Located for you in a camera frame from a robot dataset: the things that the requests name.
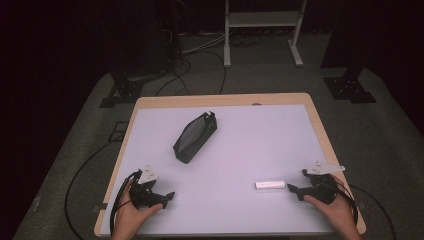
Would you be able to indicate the white table mat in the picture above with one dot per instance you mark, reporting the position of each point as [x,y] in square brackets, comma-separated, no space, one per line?
[240,150]

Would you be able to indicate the white metal stand frame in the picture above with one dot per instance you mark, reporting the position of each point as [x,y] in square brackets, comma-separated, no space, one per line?
[263,19]

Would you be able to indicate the wooden table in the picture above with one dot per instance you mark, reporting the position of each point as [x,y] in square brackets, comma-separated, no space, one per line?
[220,99]

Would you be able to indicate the white rectangular eraser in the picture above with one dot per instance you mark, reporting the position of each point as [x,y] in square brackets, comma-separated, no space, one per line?
[270,184]

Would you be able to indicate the person's right hand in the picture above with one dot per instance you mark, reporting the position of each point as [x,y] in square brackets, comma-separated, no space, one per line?
[336,211]

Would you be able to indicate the black stand base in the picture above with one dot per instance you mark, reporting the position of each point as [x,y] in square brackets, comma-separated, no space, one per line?
[350,88]
[125,90]

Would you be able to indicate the black pencil case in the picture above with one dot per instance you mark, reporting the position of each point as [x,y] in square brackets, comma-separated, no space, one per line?
[195,137]

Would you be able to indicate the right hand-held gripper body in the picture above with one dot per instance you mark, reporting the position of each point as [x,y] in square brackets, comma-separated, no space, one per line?
[321,190]

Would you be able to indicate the person's left hand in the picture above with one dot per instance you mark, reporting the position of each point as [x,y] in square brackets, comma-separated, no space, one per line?
[131,218]

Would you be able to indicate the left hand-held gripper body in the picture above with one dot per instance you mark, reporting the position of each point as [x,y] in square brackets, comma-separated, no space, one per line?
[143,195]

